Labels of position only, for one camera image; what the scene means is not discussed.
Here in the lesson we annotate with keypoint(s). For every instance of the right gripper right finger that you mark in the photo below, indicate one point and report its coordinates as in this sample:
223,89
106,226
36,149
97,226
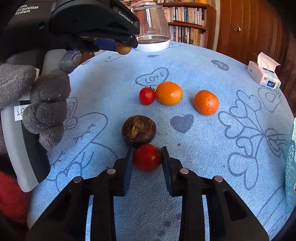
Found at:
229,217

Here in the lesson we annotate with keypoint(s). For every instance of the small dark water chestnut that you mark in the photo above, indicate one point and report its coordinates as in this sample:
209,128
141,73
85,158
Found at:
138,130

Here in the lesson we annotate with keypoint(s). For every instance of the brass door knob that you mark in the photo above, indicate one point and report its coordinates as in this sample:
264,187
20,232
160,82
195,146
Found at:
237,29

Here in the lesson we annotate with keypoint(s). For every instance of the glass electric kettle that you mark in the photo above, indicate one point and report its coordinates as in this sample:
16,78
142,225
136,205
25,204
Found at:
154,29

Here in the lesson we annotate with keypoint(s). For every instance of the red cherry tomato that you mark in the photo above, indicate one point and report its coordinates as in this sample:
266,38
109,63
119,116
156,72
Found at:
147,95
147,158

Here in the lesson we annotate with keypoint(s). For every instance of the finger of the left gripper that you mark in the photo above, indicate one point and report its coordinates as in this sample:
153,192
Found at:
105,44
132,42

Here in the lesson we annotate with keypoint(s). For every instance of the longan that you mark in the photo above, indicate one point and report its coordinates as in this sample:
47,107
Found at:
122,49

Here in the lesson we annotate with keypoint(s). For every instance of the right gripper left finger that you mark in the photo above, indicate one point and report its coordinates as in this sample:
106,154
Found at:
66,217

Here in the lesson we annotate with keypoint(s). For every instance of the wooden bookshelf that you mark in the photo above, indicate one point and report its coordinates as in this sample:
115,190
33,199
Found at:
190,22

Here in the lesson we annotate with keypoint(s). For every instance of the tissue pack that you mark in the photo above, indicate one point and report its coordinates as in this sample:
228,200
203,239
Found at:
263,71

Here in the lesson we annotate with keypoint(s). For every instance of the blue patterned tablecloth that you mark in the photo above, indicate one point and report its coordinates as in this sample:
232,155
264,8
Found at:
245,141

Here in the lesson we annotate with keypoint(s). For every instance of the brown wooden door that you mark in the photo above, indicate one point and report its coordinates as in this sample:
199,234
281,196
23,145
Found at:
262,30

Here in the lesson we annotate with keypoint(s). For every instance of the mandarin orange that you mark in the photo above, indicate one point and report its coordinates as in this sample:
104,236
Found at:
205,102

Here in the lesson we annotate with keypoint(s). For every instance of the light blue lattice basket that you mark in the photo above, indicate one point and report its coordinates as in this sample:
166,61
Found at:
290,170

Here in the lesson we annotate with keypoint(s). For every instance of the smooth orange kumquat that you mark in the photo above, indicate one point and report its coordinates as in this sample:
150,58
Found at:
169,93

